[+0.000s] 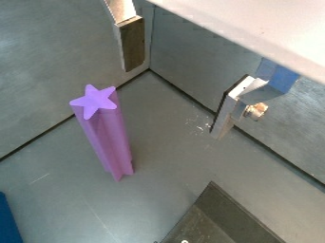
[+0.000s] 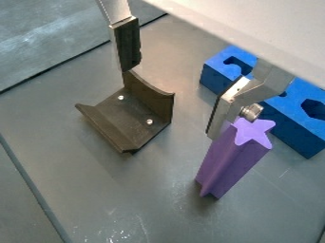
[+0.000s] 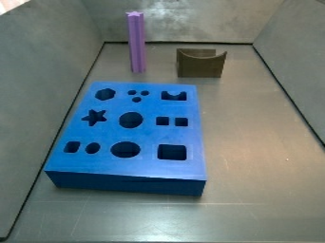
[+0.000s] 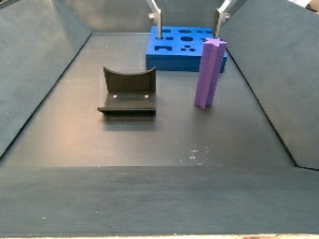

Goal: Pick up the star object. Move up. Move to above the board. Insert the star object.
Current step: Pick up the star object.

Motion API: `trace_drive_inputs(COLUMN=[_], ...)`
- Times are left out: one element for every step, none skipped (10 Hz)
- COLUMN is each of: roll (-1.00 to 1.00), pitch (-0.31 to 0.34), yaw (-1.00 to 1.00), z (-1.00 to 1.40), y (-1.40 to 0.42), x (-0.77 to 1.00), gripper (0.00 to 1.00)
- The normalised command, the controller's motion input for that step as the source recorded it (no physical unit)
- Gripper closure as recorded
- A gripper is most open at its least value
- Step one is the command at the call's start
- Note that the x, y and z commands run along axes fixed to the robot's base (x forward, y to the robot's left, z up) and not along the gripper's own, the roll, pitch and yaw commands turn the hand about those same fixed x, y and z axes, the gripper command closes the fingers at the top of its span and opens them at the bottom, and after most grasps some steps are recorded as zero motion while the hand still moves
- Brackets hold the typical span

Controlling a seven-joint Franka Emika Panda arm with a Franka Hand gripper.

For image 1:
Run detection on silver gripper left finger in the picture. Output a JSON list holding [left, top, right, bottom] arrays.
[[102, 0, 145, 72]]

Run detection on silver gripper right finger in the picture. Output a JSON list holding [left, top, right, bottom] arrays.
[[211, 58, 300, 140]]

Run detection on purple star-shaped peg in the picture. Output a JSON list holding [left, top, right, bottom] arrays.
[[70, 84, 134, 181]]

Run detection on blue shape-sorting board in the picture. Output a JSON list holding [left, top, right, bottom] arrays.
[[0, 192, 23, 243]]

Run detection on black angled metal bracket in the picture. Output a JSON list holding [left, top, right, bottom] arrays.
[[162, 181, 287, 243]]

